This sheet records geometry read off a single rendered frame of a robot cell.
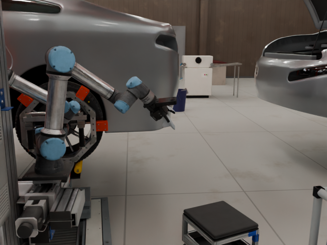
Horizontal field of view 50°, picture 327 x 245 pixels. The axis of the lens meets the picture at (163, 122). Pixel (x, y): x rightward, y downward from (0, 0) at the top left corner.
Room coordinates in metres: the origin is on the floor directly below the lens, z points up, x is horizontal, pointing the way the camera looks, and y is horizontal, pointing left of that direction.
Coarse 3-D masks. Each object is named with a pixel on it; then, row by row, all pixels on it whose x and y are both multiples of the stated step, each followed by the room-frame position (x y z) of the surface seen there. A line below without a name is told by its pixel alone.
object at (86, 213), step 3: (84, 207) 2.63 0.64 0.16; (87, 207) 2.63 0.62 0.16; (90, 207) 2.62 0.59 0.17; (84, 210) 2.58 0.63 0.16; (87, 210) 2.58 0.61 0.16; (90, 210) 2.58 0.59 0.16; (81, 213) 2.57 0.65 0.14; (84, 213) 2.58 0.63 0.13; (87, 213) 2.58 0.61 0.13; (90, 213) 2.58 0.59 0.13; (81, 216) 2.57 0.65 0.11; (84, 216) 2.58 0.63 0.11; (87, 216) 2.58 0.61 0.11; (90, 216) 2.58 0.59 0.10
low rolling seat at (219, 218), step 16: (192, 208) 2.27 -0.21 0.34; (208, 208) 2.27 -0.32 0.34; (224, 208) 2.27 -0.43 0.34; (192, 224) 2.13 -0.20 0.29; (208, 224) 2.05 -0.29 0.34; (224, 224) 2.05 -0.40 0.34; (240, 224) 2.05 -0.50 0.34; (256, 224) 2.05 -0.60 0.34; (192, 240) 2.16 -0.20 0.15; (208, 240) 1.96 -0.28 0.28; (224, 240) 1.93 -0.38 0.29; (240, 240) 2.17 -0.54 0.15; (256, 240) 2.05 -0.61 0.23
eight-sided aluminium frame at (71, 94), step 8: (72, 96) 2.54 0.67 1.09; (32, 104) 2.49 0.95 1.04; (24, 112) 2.48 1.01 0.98; (88, 112) 2.57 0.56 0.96; (24, 128) 2.48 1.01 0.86; (24, 136) 2.48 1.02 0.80; (96, 136) 2.62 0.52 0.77; (24, 144) 2.48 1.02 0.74; (88, 144) 2.57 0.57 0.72; (32, 152) 2.49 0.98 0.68; (80, 152) 2.55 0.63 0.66; (64, 160) 2.54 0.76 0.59; (72, 160) 2.54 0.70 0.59
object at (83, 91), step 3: (81, 87) 2.56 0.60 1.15; (84, 87) 2.57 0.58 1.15; (78, 90) 2.56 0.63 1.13; (81, 90) 2.56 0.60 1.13; (84, 90) 2.56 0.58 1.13; (87, 90) 2.57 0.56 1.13; (78, 93) 2.56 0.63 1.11; (81, 93) 2.56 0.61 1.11; (84, 93) 2.56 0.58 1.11; (87, 93) 2.57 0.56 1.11; (78, 96) 2.56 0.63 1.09; (81, 96) 2.56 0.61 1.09; (84, 96) 2.56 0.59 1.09; (81, 99) 2.56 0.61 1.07
